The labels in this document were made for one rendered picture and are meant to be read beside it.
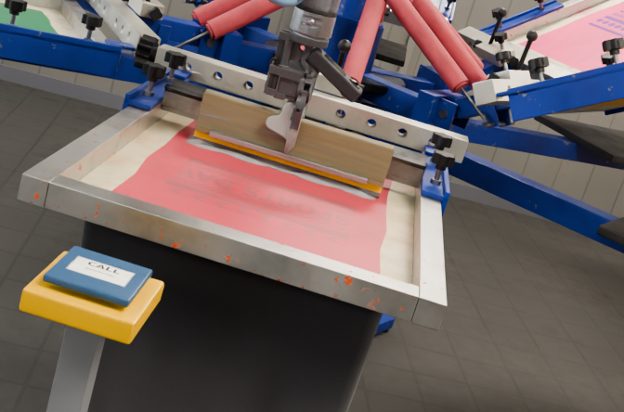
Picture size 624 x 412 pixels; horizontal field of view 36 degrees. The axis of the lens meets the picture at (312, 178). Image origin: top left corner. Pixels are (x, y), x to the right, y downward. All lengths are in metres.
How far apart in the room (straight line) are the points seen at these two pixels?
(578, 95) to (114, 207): 1.07
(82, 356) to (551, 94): 1.22
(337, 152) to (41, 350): 1.44
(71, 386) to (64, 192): 0.27
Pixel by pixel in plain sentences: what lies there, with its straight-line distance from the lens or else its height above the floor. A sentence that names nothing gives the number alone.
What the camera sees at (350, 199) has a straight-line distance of 1.72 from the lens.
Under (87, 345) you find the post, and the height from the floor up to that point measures 0.89.
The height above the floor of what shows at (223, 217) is 0.95.
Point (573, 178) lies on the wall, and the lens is 5.91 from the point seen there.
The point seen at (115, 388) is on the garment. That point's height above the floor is 0.67.
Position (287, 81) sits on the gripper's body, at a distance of 1.71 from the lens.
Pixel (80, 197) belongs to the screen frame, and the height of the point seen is 0.98.
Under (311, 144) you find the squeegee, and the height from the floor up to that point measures 1.02.
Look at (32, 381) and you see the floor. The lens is 2.79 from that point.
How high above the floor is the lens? 1.44
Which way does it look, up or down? 16 degrees down
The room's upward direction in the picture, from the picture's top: 17 degrees clockwise
